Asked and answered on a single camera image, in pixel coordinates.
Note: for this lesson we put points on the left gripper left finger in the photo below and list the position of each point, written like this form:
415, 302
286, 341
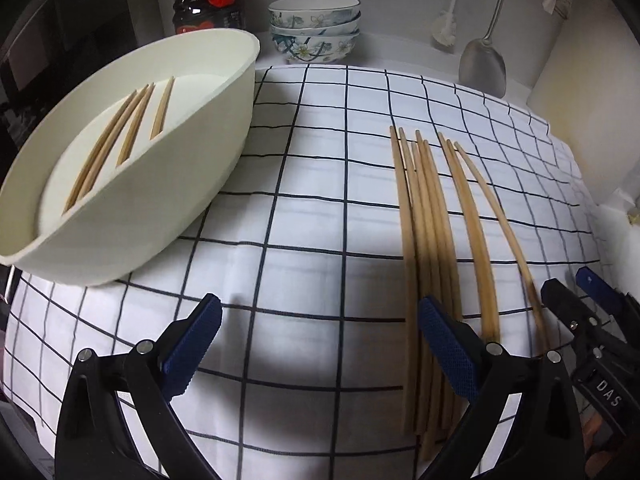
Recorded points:
93, 440

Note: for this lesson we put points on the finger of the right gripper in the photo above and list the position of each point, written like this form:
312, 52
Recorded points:
606, 296
583, 325

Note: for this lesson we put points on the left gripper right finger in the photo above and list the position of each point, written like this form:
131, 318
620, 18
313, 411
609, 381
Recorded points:
545, 439

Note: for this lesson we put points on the checkered white cloth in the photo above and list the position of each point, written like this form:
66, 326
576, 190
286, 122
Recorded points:
303, 248

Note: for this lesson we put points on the metal spatula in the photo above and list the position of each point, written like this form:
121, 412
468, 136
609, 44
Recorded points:
481, 66

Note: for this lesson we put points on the large white bowl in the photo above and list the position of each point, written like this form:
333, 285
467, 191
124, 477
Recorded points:
71, 216

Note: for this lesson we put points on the white dish brush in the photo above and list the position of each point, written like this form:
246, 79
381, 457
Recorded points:
444, 28

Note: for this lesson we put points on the middle floral bowl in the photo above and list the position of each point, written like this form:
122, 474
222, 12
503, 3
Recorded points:
345, 29

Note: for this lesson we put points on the floral bowl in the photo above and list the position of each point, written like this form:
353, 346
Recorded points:
345, 29
314, 49
299, 14

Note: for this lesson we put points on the bottom floral bowl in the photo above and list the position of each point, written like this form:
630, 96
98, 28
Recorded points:
314, 49

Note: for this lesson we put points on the top floral bowl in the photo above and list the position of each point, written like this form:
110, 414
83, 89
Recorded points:
299, 14

